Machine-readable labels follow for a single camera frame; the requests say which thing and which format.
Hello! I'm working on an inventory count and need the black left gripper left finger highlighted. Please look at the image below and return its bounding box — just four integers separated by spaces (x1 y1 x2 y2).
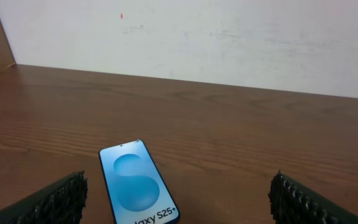
0 170 88 224

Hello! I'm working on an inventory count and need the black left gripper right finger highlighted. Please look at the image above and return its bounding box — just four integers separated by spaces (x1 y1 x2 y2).
268 172 358 224

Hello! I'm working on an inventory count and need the blue Galaxy smartphone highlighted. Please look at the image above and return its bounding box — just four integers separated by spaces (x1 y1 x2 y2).
99 139 181 224

